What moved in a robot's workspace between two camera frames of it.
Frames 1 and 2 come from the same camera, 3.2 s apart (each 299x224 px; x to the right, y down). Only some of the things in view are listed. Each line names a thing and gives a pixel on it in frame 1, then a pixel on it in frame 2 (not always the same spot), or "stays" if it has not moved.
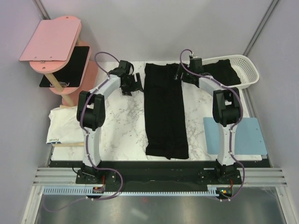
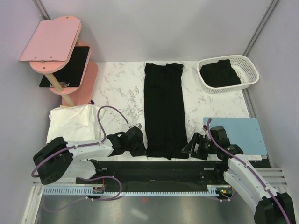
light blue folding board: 249,139 stays
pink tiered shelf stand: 49,48 stays
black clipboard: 72,74 stays
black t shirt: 166,135 stays
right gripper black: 178,72 -> 189,148
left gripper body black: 131,86 -> 136,149
